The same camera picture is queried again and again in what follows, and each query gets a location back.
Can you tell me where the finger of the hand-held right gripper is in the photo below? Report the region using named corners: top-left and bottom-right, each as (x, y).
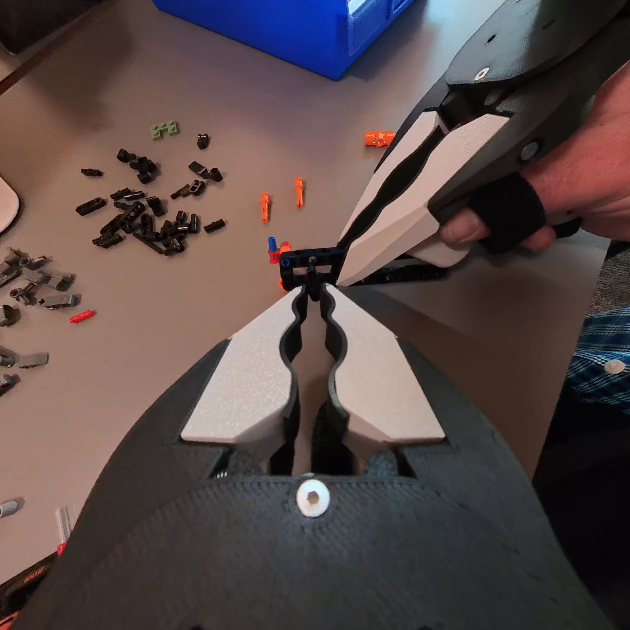
top-left (338, 111), bottom-right (450, 248)
top-left (336, 115), bottom-right (514, 288)

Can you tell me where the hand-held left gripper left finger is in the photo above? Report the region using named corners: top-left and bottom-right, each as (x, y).
top-left (180, 285), bottom-right (308, 475)

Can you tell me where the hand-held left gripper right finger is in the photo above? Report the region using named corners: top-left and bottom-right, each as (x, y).
top-left (320, 284), bottom-right (446, 475)

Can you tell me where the small black lego connector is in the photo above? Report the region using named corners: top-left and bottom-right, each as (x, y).
top-left (304, 256), bottom-right (326, 302)

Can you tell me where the black lego frame with connectors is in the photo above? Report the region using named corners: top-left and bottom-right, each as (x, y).
top-left (268, 236), bottom-right (448, 292)

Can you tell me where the pile of black lego pieces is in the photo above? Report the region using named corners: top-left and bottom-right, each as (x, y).
top-left (75, 133), bottom-right (227, 257)

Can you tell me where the pile of grey lego pieces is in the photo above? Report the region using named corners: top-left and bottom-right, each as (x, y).
top-left (0, 247), bottom-right (82, 397)

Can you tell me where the multicoloured lego vehicle model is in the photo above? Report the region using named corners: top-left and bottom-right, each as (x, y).
top-left (0, 498), bottom-right (74, 630)

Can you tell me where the person's right hand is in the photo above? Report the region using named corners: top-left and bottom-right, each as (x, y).
top-left (438, 61), bottom-right (630, 254)

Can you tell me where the blue plastic bin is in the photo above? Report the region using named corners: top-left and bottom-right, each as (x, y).
top-left (152, 0), bottom-right (416, 82)

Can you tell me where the person's blue plaid shirt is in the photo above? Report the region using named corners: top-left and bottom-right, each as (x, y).
top-left (565, 306), bottom-right (630, 416)

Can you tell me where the person's dark garment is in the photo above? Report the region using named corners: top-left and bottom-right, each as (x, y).
top-left (533, 379), bottom-right (630, 630)

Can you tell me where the white desk stand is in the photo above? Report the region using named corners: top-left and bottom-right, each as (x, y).
top-left (0, 175), bottom-right (20, 236)

